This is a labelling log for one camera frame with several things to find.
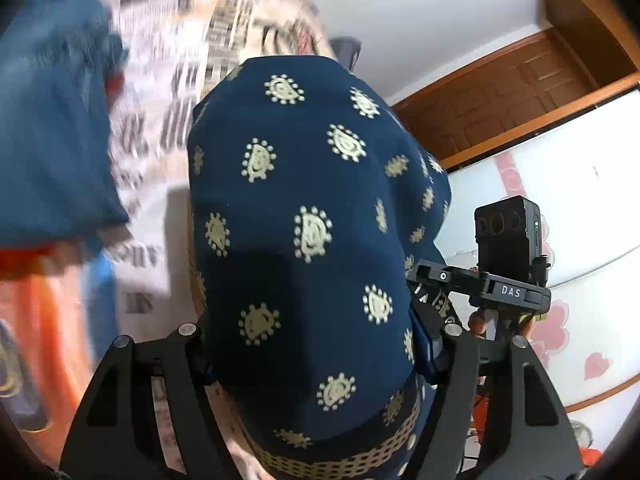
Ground navy patterned hooded jacket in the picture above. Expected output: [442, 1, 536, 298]
[188, 56, 451, 479]

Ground orange sleeve forearm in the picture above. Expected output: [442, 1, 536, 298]
[472, 393, 495, 445]

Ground person's right hand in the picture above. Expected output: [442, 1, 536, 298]
[466, 306, 539, 340]

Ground white sliding wardrobe door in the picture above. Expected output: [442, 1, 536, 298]
[436, 91, 639, 406]

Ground folded red garment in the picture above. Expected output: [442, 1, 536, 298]
[0, 73, 125, 275]

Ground brown wooden door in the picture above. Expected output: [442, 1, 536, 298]
[394, 28, 639, 170]

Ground folded blue jeans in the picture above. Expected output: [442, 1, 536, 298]
[1, 0, 128, 249]

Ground purple grey backpack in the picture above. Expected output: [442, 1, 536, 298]
[329, 36, 361, 72]

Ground wooden overhead cabinet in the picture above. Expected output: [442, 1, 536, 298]
[544, 0, 639, 87]

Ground printed bed cover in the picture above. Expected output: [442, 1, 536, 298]
[0, 0, 342, 480]

